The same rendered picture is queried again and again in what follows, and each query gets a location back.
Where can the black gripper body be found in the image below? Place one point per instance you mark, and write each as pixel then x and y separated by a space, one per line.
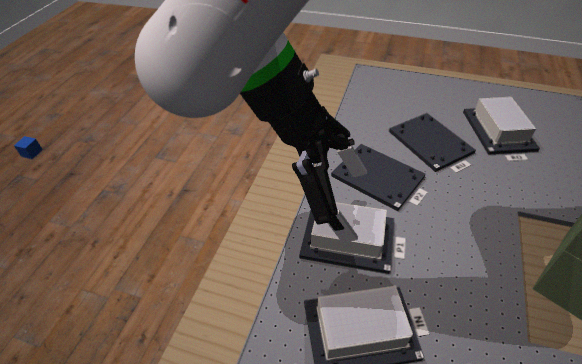
pixel 301 128

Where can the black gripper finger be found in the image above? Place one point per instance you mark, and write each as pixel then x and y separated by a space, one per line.
pixel 318 191
pixel 341 143

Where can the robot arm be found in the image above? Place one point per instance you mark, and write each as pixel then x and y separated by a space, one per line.
pixel 186 54

